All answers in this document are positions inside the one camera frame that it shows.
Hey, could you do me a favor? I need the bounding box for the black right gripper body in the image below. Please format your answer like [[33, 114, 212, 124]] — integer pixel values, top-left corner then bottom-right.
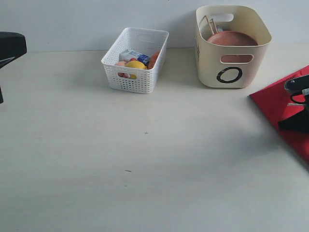
[[284, 75, 309, 106]]

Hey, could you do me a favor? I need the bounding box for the red scalloped table cloth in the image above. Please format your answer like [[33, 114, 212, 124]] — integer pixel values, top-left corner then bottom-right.
[[249, 66, 309, 162]]

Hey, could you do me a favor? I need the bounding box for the brown wooden plate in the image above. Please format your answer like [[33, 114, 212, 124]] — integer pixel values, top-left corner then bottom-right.
[[207, 31, 258, 63]]

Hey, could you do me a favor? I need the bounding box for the orange fried food piece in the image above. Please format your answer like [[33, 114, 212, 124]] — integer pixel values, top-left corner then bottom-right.
[[148, 51, 160, 69]]

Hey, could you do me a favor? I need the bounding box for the yellow lemon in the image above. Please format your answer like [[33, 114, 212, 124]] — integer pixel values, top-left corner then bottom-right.
[[125, 60, 147, 70]]

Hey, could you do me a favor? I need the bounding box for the small milk carton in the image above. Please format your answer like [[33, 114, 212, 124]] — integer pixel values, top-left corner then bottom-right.
[[119, 49, 150, 65]]

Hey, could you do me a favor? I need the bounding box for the red sausage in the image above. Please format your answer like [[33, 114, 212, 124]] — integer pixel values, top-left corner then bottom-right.
[[118, 73, 130, 78]]

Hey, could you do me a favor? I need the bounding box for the brown egg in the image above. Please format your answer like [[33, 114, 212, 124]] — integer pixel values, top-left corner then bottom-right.
[[116, 61, 126, 67]]

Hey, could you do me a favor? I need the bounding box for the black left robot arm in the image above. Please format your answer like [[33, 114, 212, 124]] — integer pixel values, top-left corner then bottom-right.
[[0, 31, 27, 68]]

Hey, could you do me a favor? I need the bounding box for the white perforated plastic basket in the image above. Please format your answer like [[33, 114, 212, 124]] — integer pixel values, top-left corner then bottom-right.
[[101, 27, 169, 94]]

